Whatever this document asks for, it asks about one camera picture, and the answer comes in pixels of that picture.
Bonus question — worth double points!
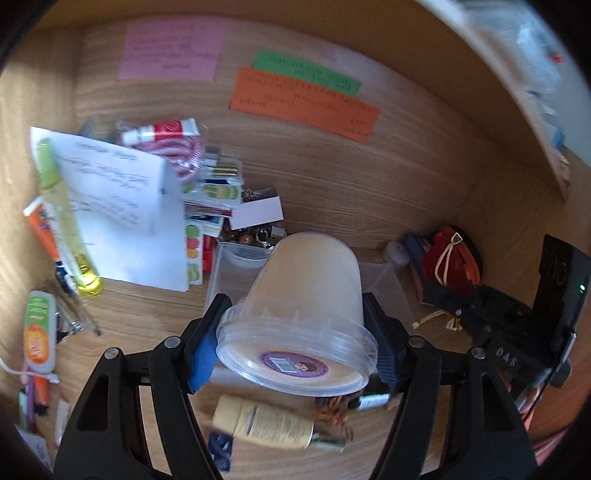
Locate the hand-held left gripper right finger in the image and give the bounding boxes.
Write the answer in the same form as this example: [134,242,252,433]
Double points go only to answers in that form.
[362,293,539,480]

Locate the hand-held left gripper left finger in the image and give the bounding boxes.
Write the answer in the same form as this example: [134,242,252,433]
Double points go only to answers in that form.
[54,293,234,480]

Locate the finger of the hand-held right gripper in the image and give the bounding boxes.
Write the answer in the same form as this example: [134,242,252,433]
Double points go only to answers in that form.
[422,282,532,324]

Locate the red fabric pouch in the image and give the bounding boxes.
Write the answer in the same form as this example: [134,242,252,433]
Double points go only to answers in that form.
[422,227,476,291]

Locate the cream plastic bottle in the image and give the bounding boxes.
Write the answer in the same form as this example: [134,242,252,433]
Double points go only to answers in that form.
[212,394,347,454]

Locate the translucent plastic tub with lid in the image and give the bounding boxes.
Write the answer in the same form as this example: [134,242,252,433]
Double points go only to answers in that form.
[216,232,379,397]

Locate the clear plastic storage bin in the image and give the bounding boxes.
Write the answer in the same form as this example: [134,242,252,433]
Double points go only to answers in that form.
[204,241,416,326]

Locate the wooden desktop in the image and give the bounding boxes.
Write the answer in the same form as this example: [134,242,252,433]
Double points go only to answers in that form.
[0,198,591,480]

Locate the blue pencil case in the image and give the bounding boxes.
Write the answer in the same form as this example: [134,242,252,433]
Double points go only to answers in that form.
[404,234,428,280]

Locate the orange brown tassel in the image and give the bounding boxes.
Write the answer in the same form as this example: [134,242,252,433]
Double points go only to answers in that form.
[314,394,355,440]

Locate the blue small packet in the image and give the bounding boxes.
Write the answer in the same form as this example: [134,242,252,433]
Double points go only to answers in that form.
[207,429,235,472]

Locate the red packet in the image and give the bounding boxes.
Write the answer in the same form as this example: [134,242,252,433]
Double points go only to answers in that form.
[201,233,218,273]

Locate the pile of beads and keyrings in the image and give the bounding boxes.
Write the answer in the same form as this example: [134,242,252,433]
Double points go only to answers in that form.
[219,185,288,247]

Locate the thin brushes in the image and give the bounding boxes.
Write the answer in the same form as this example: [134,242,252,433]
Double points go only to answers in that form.
[54,270,103,337]

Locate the stack of photo cards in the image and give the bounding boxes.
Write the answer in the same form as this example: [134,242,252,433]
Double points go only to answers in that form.
[185,202,234,228]

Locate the white paper booklet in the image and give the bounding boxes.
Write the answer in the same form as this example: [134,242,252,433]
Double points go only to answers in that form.
[30,126,190,292]

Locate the orange white glue pack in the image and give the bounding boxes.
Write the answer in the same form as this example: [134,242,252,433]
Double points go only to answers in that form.
[23,291,59,373]

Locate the green fruit sticker pack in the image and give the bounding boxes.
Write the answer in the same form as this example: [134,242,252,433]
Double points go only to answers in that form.
[194,181,244,205]

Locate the purple pen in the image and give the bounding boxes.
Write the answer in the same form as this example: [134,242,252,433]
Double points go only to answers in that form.
[18,389,37,431]

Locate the orange tube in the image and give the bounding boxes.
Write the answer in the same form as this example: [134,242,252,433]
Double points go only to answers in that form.
[23,196,71,280]

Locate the yellow-green clear bottle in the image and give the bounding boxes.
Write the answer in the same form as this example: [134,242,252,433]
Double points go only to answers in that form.
[37,137,104,297]

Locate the red and white tube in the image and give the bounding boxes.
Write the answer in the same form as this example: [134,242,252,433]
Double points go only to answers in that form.
[115,119,202,145]

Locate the clear plastic bag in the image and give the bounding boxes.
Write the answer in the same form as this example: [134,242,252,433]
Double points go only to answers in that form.
[478,9,563,95]

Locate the orange paper note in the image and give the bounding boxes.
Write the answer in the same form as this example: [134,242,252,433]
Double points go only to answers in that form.
[229,68,382,145]

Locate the green paper note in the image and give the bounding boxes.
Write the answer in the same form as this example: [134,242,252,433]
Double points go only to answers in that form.
[252,50,362,97]

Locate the pink paper note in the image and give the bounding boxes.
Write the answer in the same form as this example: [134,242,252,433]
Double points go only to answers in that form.
[115,19,229,83]

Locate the white cable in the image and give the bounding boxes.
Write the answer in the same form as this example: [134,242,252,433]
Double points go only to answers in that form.
[0,354,62,385]

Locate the pink braided cord bag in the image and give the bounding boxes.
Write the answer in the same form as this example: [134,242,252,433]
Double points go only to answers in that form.
[139,134,206,183]

